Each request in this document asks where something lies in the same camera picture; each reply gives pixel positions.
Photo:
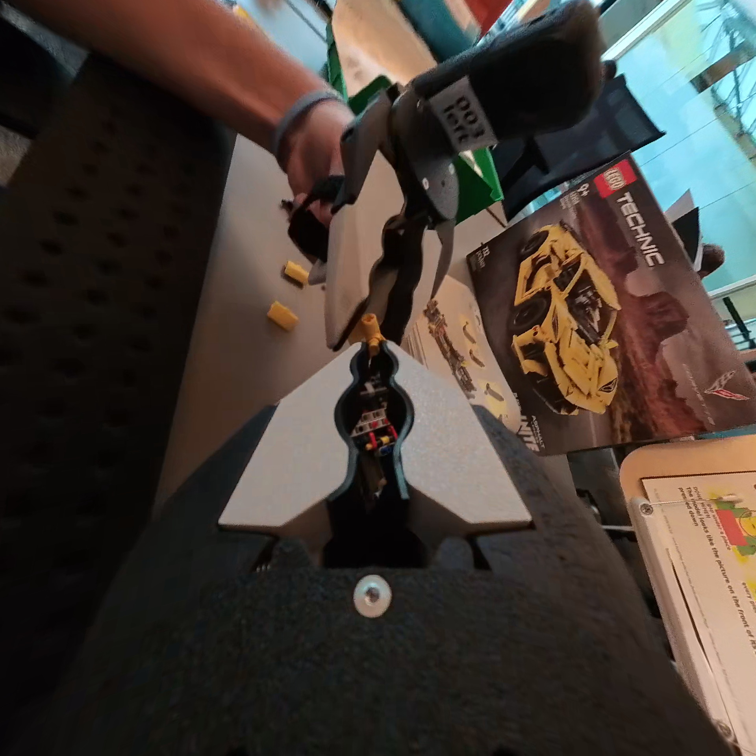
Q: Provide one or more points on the lego car chassis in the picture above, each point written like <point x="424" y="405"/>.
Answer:
<point x="375" y="419"/>

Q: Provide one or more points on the lego instruction booklet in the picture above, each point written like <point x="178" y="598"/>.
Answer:
<point x="460" y="342"/>

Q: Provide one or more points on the blue wristband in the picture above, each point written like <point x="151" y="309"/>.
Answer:
<point x="295" y="124"/>

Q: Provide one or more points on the small yellow lego connector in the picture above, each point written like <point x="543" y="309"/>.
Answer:
<point x="372" y="331"/>

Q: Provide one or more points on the green plastic bin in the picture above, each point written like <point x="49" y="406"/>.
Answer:
<point x="478" y="177"/>

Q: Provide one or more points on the blue plastic package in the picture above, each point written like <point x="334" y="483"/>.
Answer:
<point x="437" y="17"/>

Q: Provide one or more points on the flat white paper bag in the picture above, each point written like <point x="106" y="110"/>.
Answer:
<point x="378" y="41"/>

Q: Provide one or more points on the black mesh office chair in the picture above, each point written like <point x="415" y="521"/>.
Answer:
<point x="579" y="153"/>

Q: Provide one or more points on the person's left hand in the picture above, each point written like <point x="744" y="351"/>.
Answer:
<point x="319" y="147"/>

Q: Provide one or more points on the red tote bag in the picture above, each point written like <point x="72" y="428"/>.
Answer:
<point x="490" y="12"/>

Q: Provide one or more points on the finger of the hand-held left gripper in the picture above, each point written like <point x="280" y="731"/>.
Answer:
<point x="354" y="266"/>
<point x="446" y="254"/>

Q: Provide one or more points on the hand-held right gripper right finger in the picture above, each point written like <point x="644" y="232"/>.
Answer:
<point x="466" y="466"/>

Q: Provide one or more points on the yellow car lego box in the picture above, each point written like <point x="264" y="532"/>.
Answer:
<point x="590" y="307"/>

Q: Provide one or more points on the person's left forearm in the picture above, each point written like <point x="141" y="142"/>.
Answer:
<point x="177" y="53"/>

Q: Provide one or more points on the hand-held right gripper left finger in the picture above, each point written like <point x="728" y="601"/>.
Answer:
<point x="283" y="466"/>

